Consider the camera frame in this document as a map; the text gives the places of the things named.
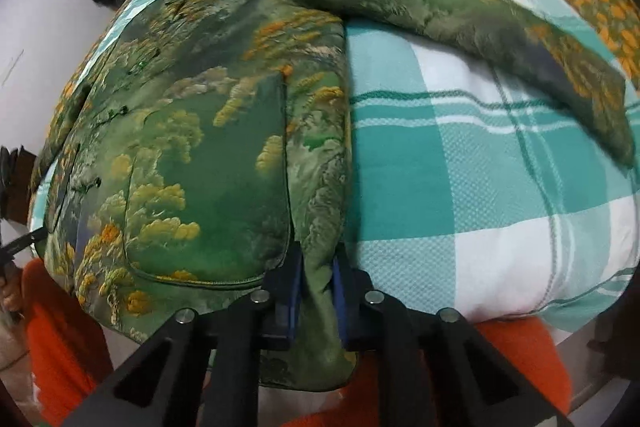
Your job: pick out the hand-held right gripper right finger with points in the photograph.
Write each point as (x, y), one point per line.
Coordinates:
(342, 302)

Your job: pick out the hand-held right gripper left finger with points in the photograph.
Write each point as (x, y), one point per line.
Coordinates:
(295, 292)

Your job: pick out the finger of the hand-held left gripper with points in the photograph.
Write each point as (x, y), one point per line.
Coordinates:
(25, 243)

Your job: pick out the green landscape print jacket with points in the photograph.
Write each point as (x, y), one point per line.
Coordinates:
(210, 157)

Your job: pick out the person's left hand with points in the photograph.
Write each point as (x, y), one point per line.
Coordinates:
(9, 294)

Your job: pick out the orange fleece garment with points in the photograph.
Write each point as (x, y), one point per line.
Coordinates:
(60, 347)

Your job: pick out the teal white checked blanket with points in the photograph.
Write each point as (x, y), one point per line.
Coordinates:
(450, 182)

